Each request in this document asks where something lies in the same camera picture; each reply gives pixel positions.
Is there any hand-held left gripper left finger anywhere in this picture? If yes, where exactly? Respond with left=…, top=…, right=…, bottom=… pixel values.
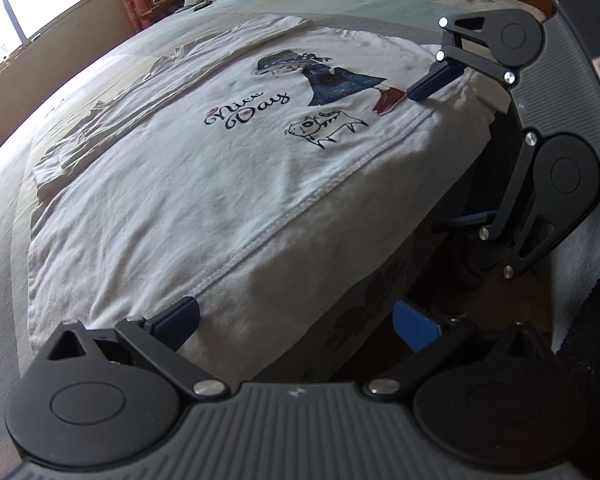
left=49, top=296, right=232, bottom=404

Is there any wooden nightstand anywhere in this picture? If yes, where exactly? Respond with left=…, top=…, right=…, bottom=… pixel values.
left=132, top=2, right=182, bottom=34

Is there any window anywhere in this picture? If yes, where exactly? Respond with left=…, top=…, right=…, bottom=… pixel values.
left=0, top=0, right=94, bottom=92

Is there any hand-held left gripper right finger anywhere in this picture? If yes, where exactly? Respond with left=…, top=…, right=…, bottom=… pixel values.
left=364, top=297, right=557, bottom=404

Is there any white printed t-shirt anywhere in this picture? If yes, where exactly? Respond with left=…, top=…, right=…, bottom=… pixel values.
left=26, top=14, right=493, bottom=356

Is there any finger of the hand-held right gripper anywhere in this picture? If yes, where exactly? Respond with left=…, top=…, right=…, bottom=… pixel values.
left=431, top=129, right=564, bottom=281
left=406, top=11, right=518, bottom=104

